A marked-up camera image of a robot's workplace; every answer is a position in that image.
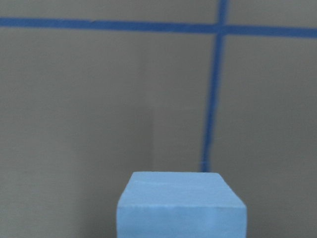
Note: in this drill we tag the light blue foam block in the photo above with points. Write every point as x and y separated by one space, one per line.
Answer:
180 205

